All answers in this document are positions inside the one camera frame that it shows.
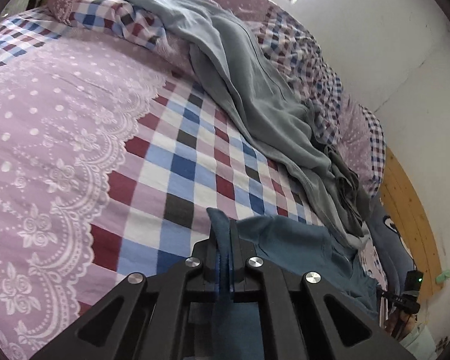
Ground dark teal sweater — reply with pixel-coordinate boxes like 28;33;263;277
207;208;379;359

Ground person right forearm sleeve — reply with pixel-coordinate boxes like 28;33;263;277
400;323;437;360

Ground person right hand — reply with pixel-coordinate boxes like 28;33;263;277
385;310;416;341

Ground dark blue plush pillow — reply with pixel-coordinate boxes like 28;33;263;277
367;194;416;295

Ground wooden headboard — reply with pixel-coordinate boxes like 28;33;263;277
379;149;443;301

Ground olive green garment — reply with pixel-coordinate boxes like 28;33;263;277
323;145;371;237

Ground plaid bed sheet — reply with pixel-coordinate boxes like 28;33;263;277
0;9;324;359

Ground grey trousers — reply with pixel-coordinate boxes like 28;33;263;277
124;0;369;250

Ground plaid folded quilt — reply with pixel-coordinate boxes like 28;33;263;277
47;0;385;197

